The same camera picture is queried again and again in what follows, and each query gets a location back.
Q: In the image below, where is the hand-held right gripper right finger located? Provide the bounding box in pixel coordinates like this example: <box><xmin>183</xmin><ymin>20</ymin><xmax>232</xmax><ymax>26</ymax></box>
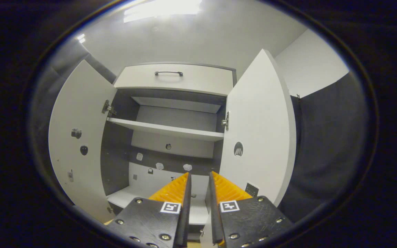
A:
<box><xmin>208</xmin><ymin>171</ymin><xmax>294</xmax><ymax>248</ymax></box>

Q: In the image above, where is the black backdrop cloth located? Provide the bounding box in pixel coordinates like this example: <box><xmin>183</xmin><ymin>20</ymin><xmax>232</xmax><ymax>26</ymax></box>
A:
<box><xmin>30</xmin><ymin>38</ymin><xmax>373</xmax><ymax>224</ymax></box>

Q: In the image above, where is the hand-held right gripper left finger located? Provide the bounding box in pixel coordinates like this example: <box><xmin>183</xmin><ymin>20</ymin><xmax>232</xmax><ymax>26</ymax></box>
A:
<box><xmin>107</xmin><ymin>172</ymin><xmax>192</xmax><ymax>248</ymax></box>

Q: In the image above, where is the white cabinet shelf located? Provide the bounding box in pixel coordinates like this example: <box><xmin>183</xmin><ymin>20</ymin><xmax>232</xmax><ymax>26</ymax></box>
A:
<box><xmin>106</xmin><ymin>117</ymin><xmax>225</xmax><ymax>142</ymax></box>

